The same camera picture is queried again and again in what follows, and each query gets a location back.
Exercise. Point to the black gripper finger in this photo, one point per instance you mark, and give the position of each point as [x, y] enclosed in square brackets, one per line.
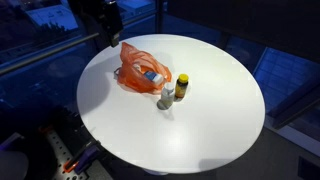
[115, 40]

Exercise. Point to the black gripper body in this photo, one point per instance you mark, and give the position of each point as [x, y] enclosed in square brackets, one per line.
[108, 16]

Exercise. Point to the orange plastic bag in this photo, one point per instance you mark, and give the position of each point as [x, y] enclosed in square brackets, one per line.
[133, 78]

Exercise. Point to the blue bottle with white cap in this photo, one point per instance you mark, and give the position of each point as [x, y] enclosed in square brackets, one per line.
[152, 76]

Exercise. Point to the clear bottle with white cap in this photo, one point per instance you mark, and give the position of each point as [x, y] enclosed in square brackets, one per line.
[167, 96]

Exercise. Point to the amber bottle with yellow cap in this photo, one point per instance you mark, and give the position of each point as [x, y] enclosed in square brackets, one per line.
[181, 89]

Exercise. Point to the grey metal railing bar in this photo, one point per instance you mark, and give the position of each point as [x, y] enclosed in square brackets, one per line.
[50, 53]

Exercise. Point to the orange and purple clamp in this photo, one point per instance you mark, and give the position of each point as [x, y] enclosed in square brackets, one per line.
[85, 156]

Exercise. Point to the perforated metal mounting board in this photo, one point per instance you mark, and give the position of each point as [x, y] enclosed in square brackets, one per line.
[61, 153]

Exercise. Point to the white round table base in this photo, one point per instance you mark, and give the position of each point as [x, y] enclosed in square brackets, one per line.
[155, 172]

